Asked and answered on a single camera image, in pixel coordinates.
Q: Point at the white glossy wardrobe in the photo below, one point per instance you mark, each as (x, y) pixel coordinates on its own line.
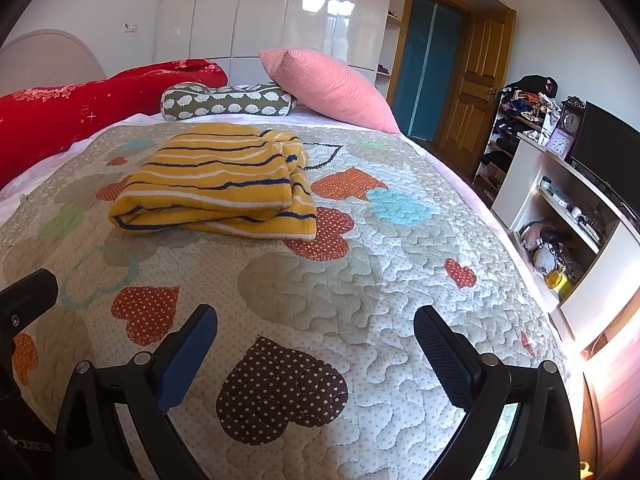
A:
(260, 5)

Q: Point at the black television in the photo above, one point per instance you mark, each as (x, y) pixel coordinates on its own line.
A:
(605, 145)

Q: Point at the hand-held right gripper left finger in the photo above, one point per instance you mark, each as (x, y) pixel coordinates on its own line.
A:
(187, 355)

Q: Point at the yellow striped knit sweater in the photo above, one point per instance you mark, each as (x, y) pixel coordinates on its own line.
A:
(210, 180)

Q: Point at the pink alarm clock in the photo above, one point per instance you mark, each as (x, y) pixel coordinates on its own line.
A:
(561, 144)

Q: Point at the patchwork heart quilt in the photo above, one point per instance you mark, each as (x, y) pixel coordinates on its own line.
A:
(350, 285)

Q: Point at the teal door curtain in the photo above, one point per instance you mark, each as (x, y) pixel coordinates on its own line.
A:
(430, 60)

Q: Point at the ornate dark mantel clock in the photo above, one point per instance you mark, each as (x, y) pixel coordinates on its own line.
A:
(571, 120)

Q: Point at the wooden door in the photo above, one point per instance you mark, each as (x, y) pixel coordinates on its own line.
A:
(480, 85)

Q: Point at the white rounded headboard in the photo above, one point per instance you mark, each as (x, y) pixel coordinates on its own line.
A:
(50, 60)

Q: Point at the green hedgehog print bolster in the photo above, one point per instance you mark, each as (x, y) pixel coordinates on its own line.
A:
(225, 102)

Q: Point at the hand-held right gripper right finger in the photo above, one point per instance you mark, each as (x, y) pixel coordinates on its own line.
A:
(445, 355)

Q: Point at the wall switch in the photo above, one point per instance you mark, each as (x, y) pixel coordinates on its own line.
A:
(130, 26)

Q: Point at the red patterned blanket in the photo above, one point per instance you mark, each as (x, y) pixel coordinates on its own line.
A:
(75, 110)

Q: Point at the pink cloth bundle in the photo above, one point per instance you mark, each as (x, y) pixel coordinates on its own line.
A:
(534, 235)

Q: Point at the white television cabinet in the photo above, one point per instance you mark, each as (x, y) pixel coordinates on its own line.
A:
(520, 180)

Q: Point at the pile of clothes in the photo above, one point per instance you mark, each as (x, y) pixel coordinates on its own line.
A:
(530, 95)

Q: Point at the shoe rack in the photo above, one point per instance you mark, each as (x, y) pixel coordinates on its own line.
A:
(500, 160)

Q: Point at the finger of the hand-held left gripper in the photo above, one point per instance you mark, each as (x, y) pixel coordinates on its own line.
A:
(30, 300)

